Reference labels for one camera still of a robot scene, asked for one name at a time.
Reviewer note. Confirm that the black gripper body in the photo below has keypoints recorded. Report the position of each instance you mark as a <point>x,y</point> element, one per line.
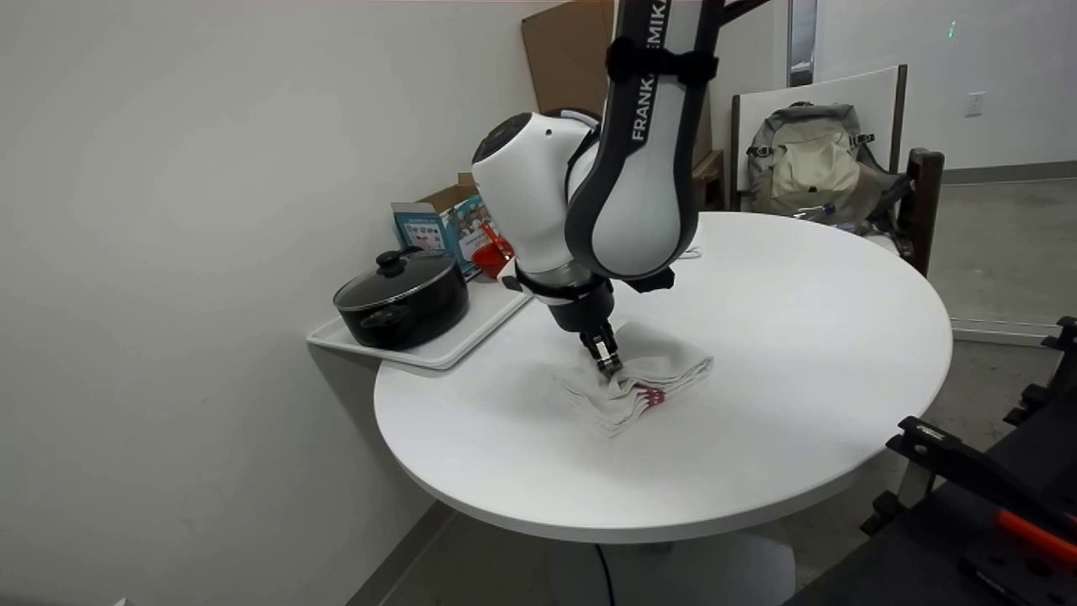
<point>585,315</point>

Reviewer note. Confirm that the clear plastic bag red contents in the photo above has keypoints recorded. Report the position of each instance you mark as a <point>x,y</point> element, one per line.
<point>675,375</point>

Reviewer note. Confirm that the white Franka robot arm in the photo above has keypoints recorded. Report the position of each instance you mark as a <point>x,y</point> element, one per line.
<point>639,168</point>

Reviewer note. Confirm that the red bowl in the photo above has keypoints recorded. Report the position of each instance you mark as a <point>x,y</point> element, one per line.
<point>490,257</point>

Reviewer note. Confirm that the white rectangular tray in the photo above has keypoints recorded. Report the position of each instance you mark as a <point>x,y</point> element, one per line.
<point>449,346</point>

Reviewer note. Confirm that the blue printed cardboard carton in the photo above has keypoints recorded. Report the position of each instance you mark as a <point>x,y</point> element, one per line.
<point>424,230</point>

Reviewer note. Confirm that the low wooden shelf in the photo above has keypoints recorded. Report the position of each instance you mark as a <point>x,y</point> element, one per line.
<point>707,181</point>

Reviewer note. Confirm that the black pot with lid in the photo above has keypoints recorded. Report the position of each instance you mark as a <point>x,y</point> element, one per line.
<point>397,303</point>

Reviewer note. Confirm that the beige grey backpack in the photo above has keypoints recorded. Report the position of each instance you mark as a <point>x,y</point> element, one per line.
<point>808,164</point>

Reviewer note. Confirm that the black perforated breadboard table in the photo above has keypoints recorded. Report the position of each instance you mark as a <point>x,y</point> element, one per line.
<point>919,566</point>

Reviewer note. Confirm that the white chair with wooden frame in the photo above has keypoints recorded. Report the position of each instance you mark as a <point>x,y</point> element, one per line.
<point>876,94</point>

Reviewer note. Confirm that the white wall outlet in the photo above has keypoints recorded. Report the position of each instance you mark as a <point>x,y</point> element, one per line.
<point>976,104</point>

